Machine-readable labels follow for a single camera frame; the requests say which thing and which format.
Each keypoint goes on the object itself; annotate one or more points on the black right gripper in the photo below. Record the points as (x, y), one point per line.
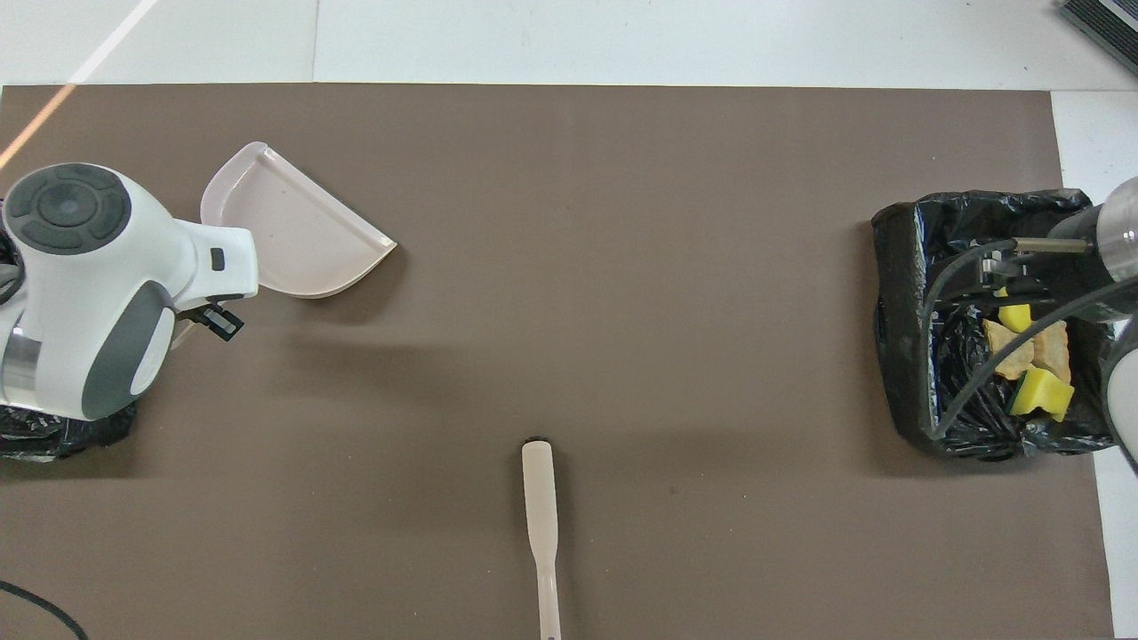
(1107, 258)

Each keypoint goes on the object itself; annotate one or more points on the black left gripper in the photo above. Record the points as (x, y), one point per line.
(191, 311)

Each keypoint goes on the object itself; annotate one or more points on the yellow green sponge piece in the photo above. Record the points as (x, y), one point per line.
(1042, 394)
(1015, 316)

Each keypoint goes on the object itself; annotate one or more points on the pale beige foam chunk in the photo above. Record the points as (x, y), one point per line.
(1054, 348)
(1009, 351)

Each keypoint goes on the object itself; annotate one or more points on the beige plastic dustpan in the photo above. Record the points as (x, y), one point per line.
(293, 231)

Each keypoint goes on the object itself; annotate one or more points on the beige hand brush black bristles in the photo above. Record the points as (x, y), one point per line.
(540, 498)

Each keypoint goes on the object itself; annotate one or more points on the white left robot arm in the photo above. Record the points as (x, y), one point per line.
(89, 284)

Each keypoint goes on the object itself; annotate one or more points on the bin lined with black bag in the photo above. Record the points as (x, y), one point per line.
(53, 436)
(907, 267)

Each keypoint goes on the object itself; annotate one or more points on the dark grey ribbed device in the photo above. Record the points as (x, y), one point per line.
(1107, 22)

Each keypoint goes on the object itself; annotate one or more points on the brown paper table mat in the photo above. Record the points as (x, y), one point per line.
(622, 267)

